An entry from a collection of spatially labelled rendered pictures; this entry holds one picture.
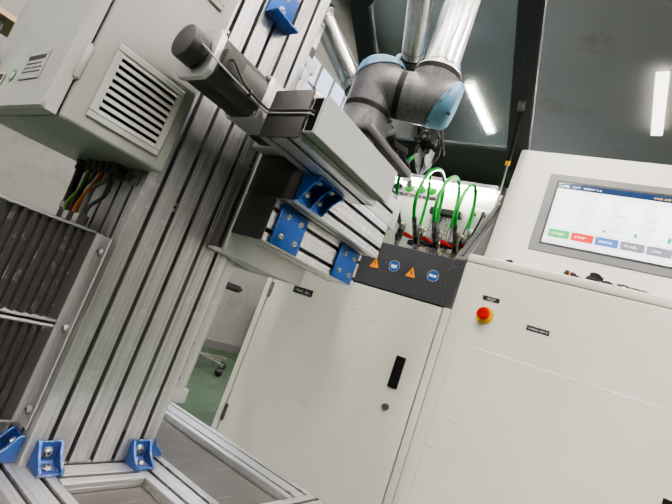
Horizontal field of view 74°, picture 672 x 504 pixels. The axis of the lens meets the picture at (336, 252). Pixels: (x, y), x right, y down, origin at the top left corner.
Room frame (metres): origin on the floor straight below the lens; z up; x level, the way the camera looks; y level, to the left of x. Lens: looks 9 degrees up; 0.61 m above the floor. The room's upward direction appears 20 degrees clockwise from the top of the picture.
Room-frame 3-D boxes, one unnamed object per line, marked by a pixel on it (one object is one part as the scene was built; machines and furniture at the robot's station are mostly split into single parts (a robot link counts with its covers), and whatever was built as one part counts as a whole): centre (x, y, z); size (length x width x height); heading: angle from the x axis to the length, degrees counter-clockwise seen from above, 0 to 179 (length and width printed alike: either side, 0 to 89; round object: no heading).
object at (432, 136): (1.44, -0.17, 1.35); 0.09 x 0.08 x 0.12; 151
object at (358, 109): (1.03, 0.05, 1.09); 0.15 x 0.15 x 0.10
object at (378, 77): (1.03, 0.04, 1.20); 0.13 x 0.12 x 0.14; 79
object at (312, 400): (1.55, -0.09, 0.44); 0.65 x 0.02 x 0.68; 61
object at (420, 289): (1.56, -0.10, 0.87); 0.62 x 0.04 x 0.16; 61
